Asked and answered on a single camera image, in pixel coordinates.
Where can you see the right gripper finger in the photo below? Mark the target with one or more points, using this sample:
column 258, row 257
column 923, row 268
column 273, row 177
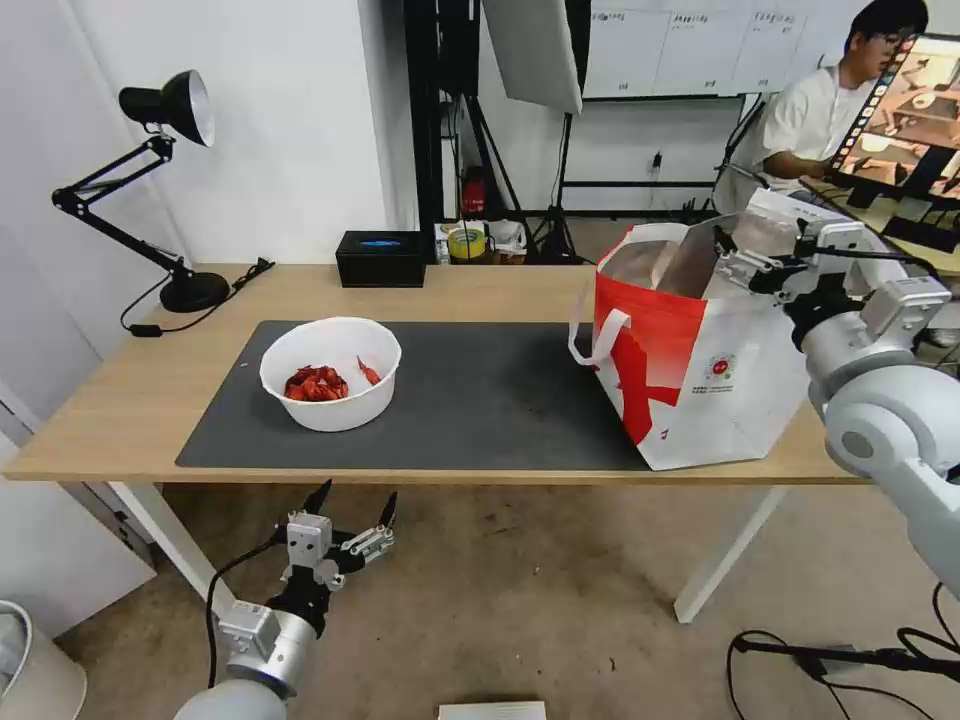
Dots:
column 739, row 264
column 765, row 283

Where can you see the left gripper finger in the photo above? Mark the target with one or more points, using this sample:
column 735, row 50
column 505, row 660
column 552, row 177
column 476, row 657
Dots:
column 319, row 496
column 367, row 546

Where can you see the red white takeout bag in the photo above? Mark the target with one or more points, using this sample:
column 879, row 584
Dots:
column 660, row 345

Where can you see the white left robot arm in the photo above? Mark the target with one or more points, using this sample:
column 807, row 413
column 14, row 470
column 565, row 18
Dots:
column 262, row 660

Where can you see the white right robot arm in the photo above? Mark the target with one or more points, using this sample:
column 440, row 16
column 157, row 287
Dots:
column 885, row 420

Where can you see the white round bowl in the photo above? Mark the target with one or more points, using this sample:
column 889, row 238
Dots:
column 330, row 409

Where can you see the wooden side desk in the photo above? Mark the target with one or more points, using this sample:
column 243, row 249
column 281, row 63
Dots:
column 885, row 217

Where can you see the red crayfish shell pile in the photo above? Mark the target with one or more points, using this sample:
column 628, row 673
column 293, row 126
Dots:
column 316, row 384

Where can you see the single red crayfish shell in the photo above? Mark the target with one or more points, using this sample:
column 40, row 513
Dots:
column 367, row 370

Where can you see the white table leg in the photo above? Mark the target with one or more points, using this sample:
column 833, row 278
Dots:
column 724, row 555
column 150, row 532

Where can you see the black desk mat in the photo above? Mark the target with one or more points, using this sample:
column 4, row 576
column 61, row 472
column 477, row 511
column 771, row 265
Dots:
column 465, row 405

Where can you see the black light stand tripod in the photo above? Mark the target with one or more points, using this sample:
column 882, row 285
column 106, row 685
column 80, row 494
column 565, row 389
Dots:
column 559, row 217

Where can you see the white robot front shell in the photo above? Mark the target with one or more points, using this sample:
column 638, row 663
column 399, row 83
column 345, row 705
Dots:
column 491, row 711

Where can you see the computer monitor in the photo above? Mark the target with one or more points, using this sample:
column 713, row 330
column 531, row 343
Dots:
column 907, row 112

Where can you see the black tissue box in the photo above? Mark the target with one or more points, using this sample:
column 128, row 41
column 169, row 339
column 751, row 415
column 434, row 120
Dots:
column 381, row 262

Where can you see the black desk lamp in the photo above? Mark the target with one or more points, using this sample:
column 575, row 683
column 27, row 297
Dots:
column 191, row 289

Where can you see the yellow tape roll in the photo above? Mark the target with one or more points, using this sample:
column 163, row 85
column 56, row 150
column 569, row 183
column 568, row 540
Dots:
column 466, row 244

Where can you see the red fire extinguisher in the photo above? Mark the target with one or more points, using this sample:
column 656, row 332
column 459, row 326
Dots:
column 473, row 196

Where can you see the white round bin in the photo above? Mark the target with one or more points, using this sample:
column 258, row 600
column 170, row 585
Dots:
column 30, row 667

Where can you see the white softbox panel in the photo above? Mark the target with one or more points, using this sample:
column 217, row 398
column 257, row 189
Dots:
column 536, row 52

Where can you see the black metal rack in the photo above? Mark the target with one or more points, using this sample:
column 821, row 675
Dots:
column 435, row 112

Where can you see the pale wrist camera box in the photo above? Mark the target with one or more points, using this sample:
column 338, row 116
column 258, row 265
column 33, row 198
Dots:
column 310, row 538
column 836, row 238

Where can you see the white wall board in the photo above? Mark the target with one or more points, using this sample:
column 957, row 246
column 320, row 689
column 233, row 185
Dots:
column 697, row 45

